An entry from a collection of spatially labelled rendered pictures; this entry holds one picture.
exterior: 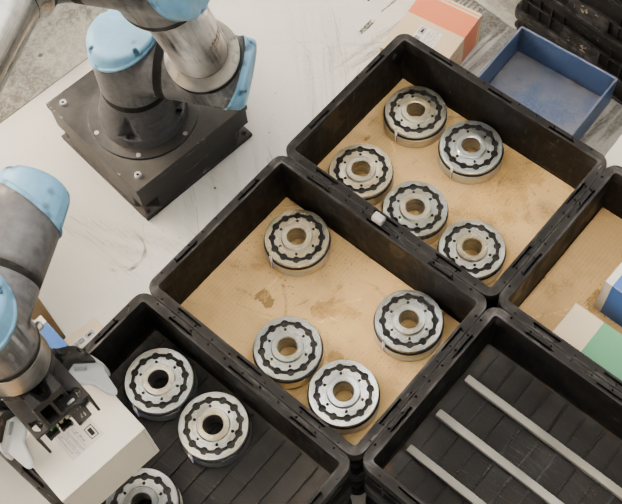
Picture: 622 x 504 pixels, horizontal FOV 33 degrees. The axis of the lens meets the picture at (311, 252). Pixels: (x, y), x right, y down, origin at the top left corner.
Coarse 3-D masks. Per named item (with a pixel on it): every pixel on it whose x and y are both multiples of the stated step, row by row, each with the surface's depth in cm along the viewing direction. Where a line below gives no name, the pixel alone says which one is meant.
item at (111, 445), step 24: (48, 336) 124; (120, 408) 119; (72, 432) 118; (96, 432) 118; (120, 432) 118; (144, 432) 119; (48, 456) 117; (72, 456) 117; (96, 456) 117; (120, 456) 118; (144, 456) 124; (48, 480) 116; (72, 480) 116; (96, 480) 118; (120, 480) 123
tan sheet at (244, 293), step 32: (256, 256) 162; (352, 256) 161; (224, 288) 160; (256, 288) 159; (288, 288) 159; (320, 288) 159; (352, 288) 158; (384, 288) 158; (224, 320) 157; (256, 320) 157; (320, 320) 156; (352, 320) 156; (448, 320) 155; (288, 352) 154; (352, 352) 154; (384, 352) 153; (384, 384) 151
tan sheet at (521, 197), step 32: (384, 128) 172; (416, 160) 168; (512, 160) 167; (448, 192) 165; (480, 192) 165; (512, 192) 165; (544, 192) 164; (448, 224) 163; (512, 224) 162; (544, 224) 162; (512, 256) 159
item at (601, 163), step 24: (384, 48) 167; (432, 48) 166; (360, 72) 165; (456, 72) 164; (336, 96) 163; (504, 96) 161; (312, 120) 161; (288, 144) 159; (576, 144) 156; (312, 168) 157; (600, 168) 154; (552, 216) 151; (408, 240) 150; (456, 264) 148; (480, 288) 146
